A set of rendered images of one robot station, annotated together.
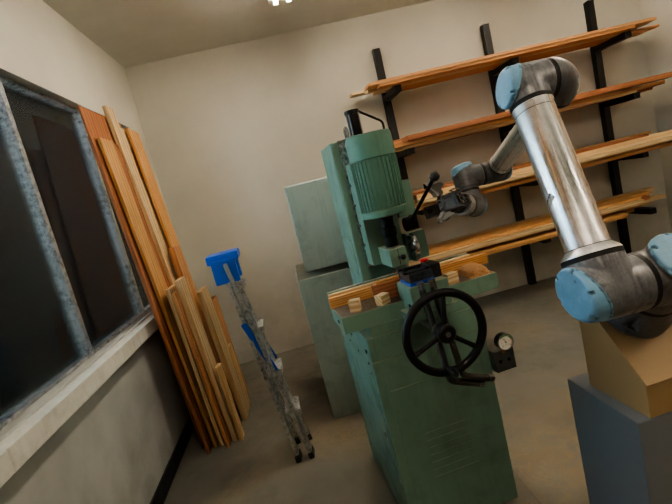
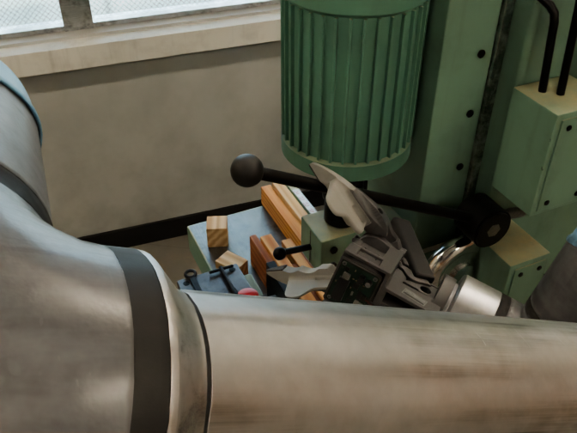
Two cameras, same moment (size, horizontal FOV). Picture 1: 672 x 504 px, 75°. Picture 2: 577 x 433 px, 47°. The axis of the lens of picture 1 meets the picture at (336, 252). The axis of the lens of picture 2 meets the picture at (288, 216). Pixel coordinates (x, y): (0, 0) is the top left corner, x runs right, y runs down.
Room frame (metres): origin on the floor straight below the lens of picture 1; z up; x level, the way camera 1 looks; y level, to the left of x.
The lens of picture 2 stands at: (1.41, -0.95, 1.68)
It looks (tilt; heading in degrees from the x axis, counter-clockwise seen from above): 38 degrees down; 75
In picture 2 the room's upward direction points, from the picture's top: straight up
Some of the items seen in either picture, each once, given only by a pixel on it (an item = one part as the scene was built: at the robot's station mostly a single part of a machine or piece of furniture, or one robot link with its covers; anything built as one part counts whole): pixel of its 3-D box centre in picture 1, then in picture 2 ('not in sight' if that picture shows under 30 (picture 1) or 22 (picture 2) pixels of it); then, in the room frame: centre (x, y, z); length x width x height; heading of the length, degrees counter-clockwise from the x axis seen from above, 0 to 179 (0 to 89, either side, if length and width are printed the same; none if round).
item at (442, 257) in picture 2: (412, 247); (458, 269); (1.84, -0.32, 1.02); 0.12 x 0.03 x 0.12; 10
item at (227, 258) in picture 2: (382, 298); (232, 268); (1.53, -0.12, 0.92); 0.04 x 0.03 x 0.04; 130
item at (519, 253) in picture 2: (414, 244); (501, 272); (1.90, -0.34, 1.02); 0.09 x 0.07 x 0.12; 100
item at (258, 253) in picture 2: (403, 285); (281, 293); (1.60, -0.21, 0.93); 0.24 x 0.01 x 0.06; 100
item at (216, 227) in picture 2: (355, 305); (217, 231); (1.53, -0.02, 0.92); 0.04 x 0.04 x 0.04; 79
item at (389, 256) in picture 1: (394, 256); (351, 239); (1.71, -0.22, 1.02); 0.14 x 0.07 x 0.09; 10
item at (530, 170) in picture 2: (401, 198); (549, 146); (1.92, -0.33, 1.23); 0.09 x 0.08 x 0.15; 10
